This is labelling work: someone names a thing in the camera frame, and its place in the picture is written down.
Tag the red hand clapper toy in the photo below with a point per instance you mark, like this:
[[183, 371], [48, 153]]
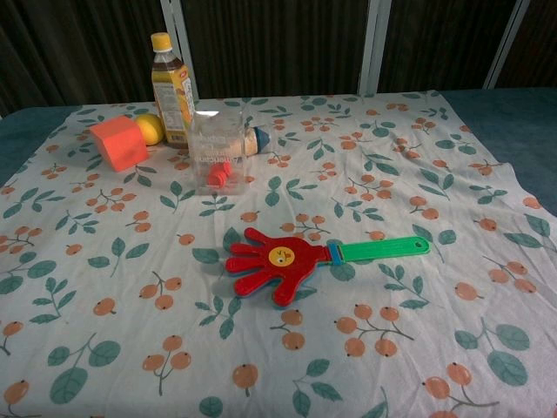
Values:
[[287, 265]]

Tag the small wooden toy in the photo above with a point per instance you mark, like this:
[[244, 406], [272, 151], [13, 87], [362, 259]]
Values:
[[256, 139]]

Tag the red toy piece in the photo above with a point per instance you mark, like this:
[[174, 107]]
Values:
[[219, 177]]

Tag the clear plastic cup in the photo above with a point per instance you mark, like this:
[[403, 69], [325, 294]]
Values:
[[216, 148]]

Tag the fruit patterned white tablecloth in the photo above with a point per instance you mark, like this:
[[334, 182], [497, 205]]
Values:
[[270, 270]]

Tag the white metal frame post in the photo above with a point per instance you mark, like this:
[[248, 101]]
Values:
[[507, 43], [372, 45], [176, 37]]

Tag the orange foam cube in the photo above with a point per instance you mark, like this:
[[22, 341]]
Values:
[[120, 143]]

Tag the yellow capped tea bottle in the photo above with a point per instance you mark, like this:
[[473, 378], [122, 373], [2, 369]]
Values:
[[171, 100]]

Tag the yellow lemon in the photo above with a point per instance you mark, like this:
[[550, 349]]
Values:
[[150, 128]]

